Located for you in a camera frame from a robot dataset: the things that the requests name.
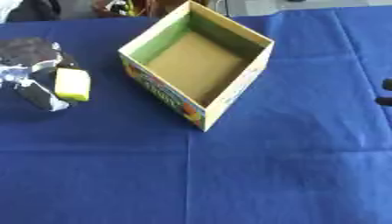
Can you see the yellow rectangular block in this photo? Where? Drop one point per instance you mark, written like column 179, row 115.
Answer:
column 72, row 84

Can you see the white bag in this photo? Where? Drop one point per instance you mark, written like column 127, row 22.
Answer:
column 7, row 8

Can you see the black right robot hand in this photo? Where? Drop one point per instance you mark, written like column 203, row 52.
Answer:
column 386, row 100

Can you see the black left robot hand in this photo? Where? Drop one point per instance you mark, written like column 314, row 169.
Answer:
column 28, row 52

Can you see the dark bag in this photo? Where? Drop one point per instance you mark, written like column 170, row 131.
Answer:
column 35, row 9

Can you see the open cardboard box green inside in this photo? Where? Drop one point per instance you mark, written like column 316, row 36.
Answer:
column 196, row 65

